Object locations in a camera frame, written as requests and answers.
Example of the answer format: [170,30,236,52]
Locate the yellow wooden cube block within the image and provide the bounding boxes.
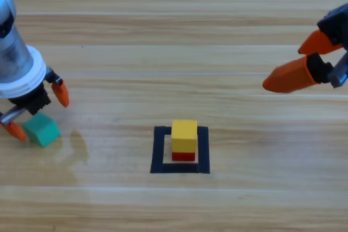
[171,119,198,154]

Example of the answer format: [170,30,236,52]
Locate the black tape square outline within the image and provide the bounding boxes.
[150,125,211,175]

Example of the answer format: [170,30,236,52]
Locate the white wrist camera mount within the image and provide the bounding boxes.
[0,46,47,99]

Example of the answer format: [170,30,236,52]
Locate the red wooden cube block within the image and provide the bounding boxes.
[171,151,196,162]

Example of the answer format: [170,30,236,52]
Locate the green wooden cube block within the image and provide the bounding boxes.
[22,111,61,148]

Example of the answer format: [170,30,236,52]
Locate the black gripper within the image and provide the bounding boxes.
[262,2,348,95]
[0,65,70,142]

